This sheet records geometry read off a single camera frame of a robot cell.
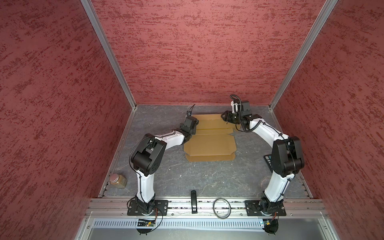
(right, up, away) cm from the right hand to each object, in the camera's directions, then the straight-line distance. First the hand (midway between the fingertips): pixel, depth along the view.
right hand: (223, 118), depth 95 cm
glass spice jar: (-57, -33, -20) cm, 69 cm away
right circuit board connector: (+19, -53, -24) cm, 61 cm away
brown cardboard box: (-6, -16, +6) cm, 18 cm away
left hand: (-23, -6, +5) cm, 24 cm away
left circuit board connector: (-44, -54, -22) cm, 73 cm away
